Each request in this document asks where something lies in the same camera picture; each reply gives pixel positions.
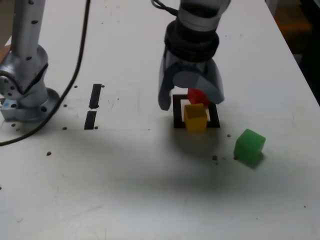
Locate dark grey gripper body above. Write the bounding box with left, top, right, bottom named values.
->
left=172, top=55, right=212, bottom=77

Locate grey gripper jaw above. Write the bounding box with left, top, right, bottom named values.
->
left=197, top=59, right=225, bottom=105
left=158, top=47, right=176, bottom=112

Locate red cube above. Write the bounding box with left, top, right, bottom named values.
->
left=187, top=87, right=211, bottom=107

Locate yellow cube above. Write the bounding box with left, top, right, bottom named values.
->
left=184, top=103, right=209, bottom=133

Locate green cube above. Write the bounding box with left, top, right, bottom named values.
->
left=233, top=128, right=266, bottom=169

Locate black tape square outline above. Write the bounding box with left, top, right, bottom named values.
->
left=172, top=94, right=221, bottom=129

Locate person's hand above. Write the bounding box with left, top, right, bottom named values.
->
left=0, top=46, right=13, bottom=65

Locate black tape strip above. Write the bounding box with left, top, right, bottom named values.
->
left=84, top=83, right=103, bottom=130

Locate brown cardboard box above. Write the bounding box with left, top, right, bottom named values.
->
left=274, top=3, right=314, bottom=33

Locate black cable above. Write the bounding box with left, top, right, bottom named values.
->
left=0, top=0, right=180, bottom=147

